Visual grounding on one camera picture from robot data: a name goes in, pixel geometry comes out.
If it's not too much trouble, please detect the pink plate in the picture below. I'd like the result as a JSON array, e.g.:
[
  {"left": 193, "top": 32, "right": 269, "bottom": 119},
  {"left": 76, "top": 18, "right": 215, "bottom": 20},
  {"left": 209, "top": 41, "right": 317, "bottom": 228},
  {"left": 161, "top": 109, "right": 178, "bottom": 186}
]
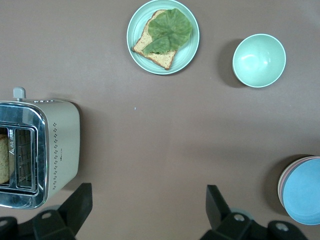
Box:
[{"left": 279, "top": 156, "right": 320, "bottom": 213}]

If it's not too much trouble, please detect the green plate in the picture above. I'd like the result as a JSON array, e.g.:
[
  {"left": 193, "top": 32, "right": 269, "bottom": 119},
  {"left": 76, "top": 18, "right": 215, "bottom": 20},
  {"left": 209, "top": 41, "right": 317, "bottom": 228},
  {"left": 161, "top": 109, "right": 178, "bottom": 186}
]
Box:
[{"left": 126, "top": 0, "right": 201, "bottom": 76}]

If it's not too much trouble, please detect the beige chrome toaster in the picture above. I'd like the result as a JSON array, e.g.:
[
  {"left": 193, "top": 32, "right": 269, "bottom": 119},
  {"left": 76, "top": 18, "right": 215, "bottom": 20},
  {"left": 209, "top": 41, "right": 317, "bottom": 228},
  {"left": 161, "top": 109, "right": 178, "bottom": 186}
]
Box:
[{"left": 0, "top": 86, "right": 82, "bottom": 211}]

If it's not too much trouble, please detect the bread slice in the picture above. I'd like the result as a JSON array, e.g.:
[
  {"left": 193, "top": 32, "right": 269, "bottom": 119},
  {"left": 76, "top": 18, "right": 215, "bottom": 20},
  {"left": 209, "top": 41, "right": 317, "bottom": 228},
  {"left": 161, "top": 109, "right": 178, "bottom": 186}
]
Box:
[{"left": 131, "top": 9, "right": 179, "bottom": 71}]

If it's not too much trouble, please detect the brown table cover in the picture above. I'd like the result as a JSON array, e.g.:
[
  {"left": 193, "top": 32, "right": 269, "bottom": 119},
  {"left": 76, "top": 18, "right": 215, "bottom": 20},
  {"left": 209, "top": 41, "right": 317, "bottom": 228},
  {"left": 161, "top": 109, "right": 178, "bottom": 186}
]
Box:
[{"left": 0, "top": 0, "right": 320, "bottom": 240}]

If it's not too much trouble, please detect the green bowl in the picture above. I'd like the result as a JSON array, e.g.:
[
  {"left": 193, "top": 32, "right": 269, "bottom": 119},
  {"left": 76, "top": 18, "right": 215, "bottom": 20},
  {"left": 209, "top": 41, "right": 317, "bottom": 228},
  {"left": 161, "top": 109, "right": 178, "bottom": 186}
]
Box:
[{"left": 232, "top": 33, "right": 287, "bottom": 89}]

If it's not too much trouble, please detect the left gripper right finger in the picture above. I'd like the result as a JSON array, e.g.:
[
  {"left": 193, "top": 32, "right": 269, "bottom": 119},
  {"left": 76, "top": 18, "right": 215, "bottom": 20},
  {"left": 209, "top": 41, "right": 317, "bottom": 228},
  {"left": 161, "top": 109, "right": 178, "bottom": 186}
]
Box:
[{"left": 199, "top": 184, "right": 270, "bottom": 240}]

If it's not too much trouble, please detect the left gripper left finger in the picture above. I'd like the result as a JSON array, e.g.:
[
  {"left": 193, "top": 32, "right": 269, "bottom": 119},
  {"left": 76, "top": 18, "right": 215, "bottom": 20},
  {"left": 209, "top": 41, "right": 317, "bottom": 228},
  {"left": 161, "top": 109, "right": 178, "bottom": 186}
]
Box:
[{"left": 32, "top": 182, "right": 94, "bottom": 240}]

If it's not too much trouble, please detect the brown toast slice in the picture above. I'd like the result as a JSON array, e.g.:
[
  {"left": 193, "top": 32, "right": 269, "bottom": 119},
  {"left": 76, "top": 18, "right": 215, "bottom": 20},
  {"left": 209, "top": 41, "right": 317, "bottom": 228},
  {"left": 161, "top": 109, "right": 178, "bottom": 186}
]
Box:
[{"left": 0, "top": 133, "right": 11, "bottom": 185}]

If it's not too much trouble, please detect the blue plate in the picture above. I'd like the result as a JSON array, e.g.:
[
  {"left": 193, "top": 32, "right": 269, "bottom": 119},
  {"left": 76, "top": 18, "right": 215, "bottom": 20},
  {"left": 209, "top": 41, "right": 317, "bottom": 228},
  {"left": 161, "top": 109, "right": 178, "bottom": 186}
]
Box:
[{"left": 282, "top": 158, "right": 320, "bottom": 226}]

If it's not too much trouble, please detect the green lettuce leaf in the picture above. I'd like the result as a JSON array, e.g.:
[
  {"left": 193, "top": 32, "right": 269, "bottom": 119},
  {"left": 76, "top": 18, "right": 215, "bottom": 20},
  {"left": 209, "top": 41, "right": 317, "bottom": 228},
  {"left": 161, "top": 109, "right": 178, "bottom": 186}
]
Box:
[{"left": 142, "top": 7, "right": 194, "bottom": 56}]

